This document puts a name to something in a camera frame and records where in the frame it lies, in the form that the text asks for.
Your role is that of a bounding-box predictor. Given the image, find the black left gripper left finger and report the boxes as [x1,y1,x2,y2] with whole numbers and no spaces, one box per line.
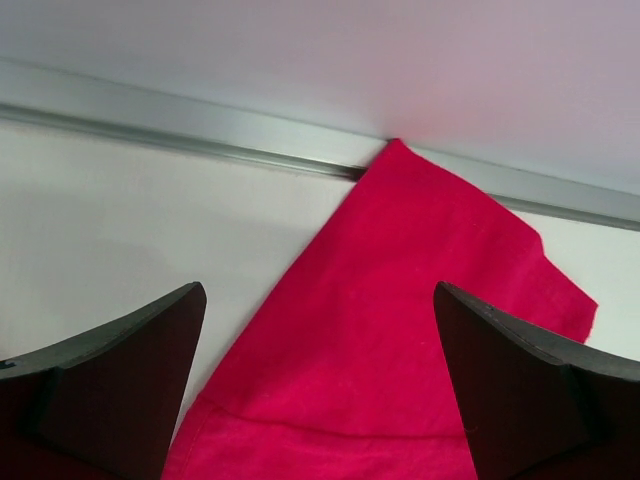
[1,282,207,479]

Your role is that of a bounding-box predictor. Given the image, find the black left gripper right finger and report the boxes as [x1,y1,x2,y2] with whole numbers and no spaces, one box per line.
[433,282,639,479]

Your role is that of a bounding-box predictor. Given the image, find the magenta t shirt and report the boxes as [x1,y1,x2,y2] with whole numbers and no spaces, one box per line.
[163,139,597,479]

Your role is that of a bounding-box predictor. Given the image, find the aluminium back frame rail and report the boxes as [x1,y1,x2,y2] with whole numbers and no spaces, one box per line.
[1,59,639,231]

